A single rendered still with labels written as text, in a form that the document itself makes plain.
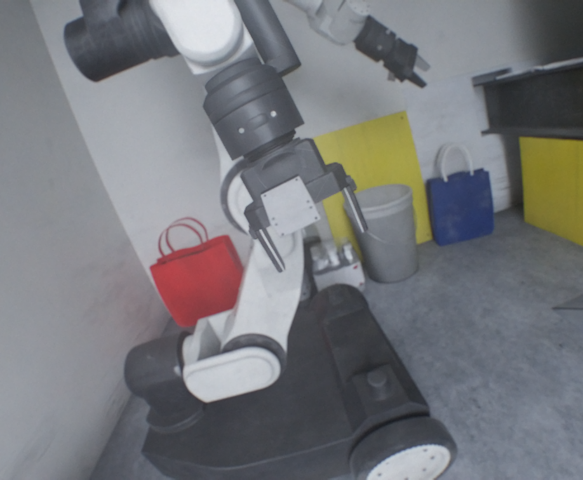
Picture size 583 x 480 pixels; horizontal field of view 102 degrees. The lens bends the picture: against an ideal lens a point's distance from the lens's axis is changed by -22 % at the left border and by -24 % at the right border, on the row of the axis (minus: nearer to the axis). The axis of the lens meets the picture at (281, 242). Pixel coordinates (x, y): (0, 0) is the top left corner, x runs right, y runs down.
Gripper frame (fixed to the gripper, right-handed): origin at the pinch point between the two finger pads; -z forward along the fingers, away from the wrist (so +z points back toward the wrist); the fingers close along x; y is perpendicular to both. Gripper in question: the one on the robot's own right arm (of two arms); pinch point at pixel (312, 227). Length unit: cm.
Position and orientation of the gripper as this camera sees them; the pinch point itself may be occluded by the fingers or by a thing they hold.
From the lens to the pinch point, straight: 35.2
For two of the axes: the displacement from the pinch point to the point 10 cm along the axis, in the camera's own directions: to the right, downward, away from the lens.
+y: -0.4, -3.4, 9.4
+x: 8.9, -4.4, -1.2
